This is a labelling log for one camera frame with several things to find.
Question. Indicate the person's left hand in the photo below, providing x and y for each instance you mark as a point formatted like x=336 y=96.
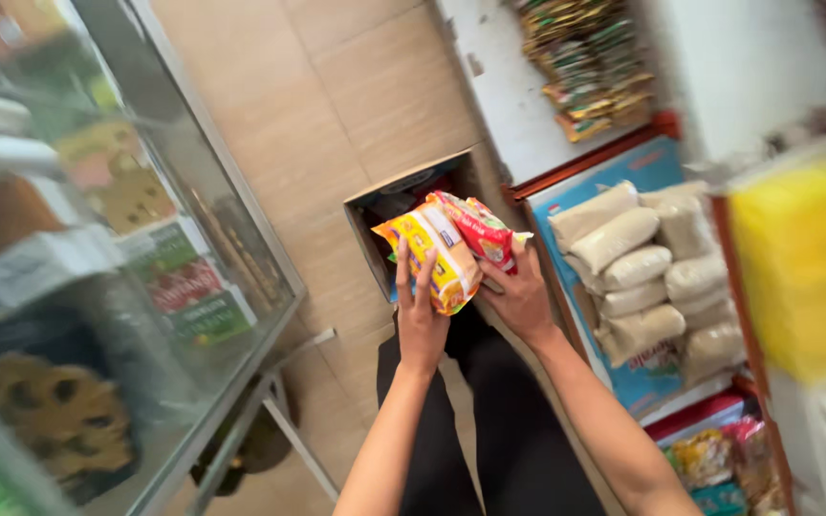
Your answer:
x=421 y=322

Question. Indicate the person's right hand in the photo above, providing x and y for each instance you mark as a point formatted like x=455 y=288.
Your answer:
x=524 y=297

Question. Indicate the person's right fingers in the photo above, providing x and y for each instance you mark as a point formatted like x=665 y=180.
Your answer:
x=493 y=283

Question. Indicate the red noodle packet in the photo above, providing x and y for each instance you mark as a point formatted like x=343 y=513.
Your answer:
x=481 y=231

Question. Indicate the yellow noodle packet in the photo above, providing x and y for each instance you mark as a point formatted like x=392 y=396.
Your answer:
x=433 y=252

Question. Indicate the open cardboard carton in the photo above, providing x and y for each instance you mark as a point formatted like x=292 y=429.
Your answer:
x=391 y=215

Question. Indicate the person's black trousers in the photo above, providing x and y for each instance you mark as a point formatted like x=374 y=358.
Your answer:
x=499 y=430

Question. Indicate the pile of white rice bags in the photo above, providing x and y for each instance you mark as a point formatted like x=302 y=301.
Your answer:
x=653 y=276

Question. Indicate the hanging strips of sachets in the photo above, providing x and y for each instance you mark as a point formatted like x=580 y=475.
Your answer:
x=589 y=64

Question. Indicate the heap of snack packets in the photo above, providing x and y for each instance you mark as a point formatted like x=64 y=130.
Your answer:
x=725 y=466

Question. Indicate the glass display cabinet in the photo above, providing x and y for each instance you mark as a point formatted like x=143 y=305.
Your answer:
x=97 y=272

